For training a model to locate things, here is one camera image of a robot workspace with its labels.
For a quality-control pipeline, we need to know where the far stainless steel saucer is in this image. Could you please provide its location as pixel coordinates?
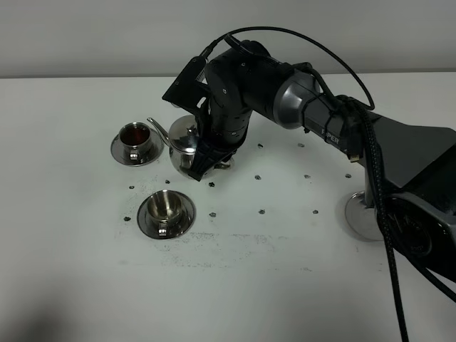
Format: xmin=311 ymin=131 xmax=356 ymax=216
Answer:
xmin=110 ymin=125 xmax=164 ymax=167

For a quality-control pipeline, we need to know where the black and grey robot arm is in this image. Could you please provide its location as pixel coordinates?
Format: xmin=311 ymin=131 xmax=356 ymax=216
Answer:
xmin=182 ymin=41 xmax=455 ymax=281

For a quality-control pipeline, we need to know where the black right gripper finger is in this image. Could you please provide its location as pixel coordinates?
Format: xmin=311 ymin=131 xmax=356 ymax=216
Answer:
xmin=195 ymin=99 xmax=212 ymax=143
xmin=187 ymin=140 xmax=235 ymax=181

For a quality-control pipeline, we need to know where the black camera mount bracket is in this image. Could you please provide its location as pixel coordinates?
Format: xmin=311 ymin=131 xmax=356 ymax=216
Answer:
xmin=162 ymin=56 xmax=210 ymax=116

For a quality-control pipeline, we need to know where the far stainless steel teacup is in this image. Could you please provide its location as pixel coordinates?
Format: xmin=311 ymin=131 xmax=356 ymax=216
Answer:
xmin=119 ymin=122 xmax=152 ymax=164

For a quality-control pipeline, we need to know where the black camera usb cable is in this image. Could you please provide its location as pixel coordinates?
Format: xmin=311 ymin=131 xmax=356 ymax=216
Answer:
xmin=199 ymin=25 xmax=375 ymax=110

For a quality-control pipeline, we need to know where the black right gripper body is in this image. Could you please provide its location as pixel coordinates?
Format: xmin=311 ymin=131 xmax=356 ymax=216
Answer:
xmin=205 ymin=40 xmax=296 ymax=152

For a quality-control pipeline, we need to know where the stainless steel teacup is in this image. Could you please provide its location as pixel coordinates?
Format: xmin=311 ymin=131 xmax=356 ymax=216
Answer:
xmin=146 ymin=190 xmax=183 ymax=237
xmin=119 ymin=122 xmax=152 ymax=164

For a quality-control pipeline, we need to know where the stainless steel teapot saucer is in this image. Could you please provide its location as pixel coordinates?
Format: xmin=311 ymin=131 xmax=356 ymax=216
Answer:
xmin=345 ymin=191 xmax=383 ymax=242

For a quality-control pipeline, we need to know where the near stainless steel teacup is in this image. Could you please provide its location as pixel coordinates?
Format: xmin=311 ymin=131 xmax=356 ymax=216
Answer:
xmin=146 ymin=190 xmax=183 ymax=237

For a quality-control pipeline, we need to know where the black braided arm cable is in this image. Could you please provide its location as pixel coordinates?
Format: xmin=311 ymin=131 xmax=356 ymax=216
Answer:
xmin=295 ymin=62 xmax=456 ymax=342

